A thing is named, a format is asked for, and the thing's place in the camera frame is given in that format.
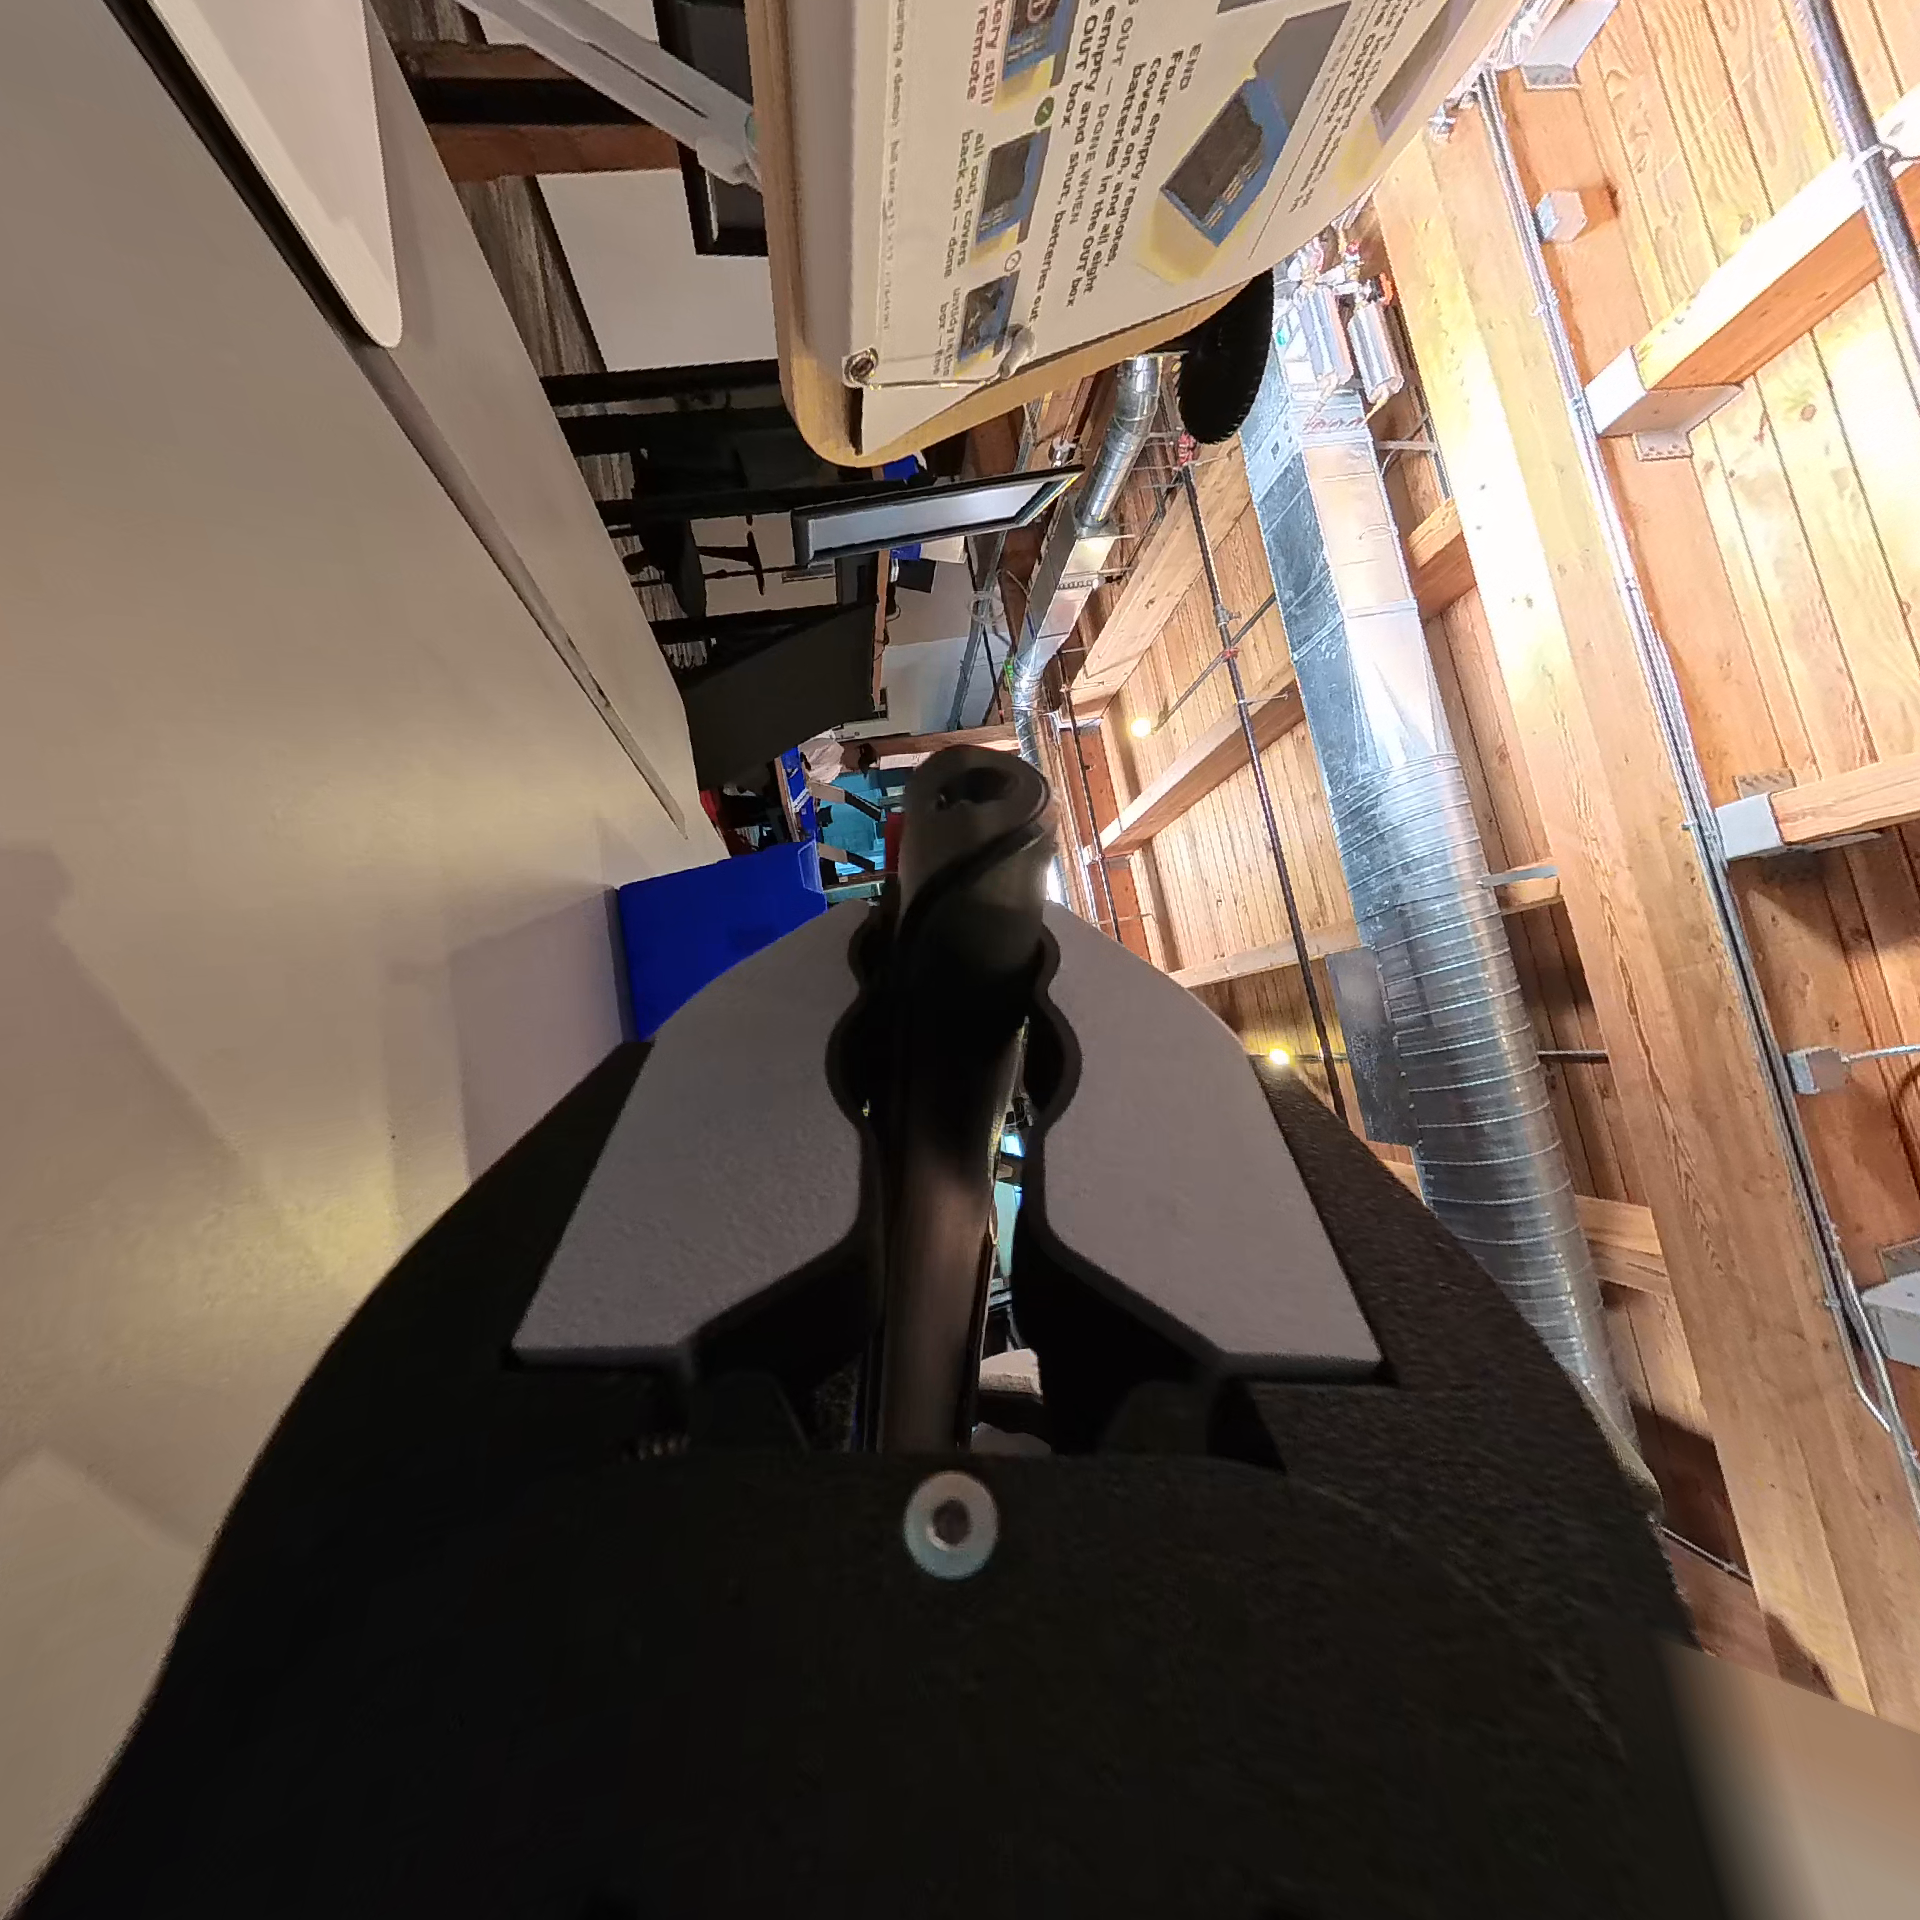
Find large silver air duct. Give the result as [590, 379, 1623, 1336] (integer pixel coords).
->
[1238, 280, 1657, 1503]

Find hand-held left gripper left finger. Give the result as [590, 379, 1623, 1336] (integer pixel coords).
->
[512, 902, 895, 1437]

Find black framed display on stand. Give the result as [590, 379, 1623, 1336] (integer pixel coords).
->
[794, 464, 1079, 577]

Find black office chair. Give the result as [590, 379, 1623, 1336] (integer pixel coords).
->
[687, 610, 895, 802]

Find slim silver air duct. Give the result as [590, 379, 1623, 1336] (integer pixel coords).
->
[1004, 353, 1163, 909]

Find black remote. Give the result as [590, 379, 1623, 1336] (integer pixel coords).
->
[863, 749, 1060, 1457]

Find instruction sheet on stand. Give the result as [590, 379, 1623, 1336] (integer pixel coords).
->
[746, 0, 1528, 472]

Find blue plastic bin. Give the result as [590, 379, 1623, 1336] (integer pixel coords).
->
[615, 839, 833, 1047]

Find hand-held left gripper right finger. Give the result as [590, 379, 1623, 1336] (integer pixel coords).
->
[1023, 902, 1387, 1437]

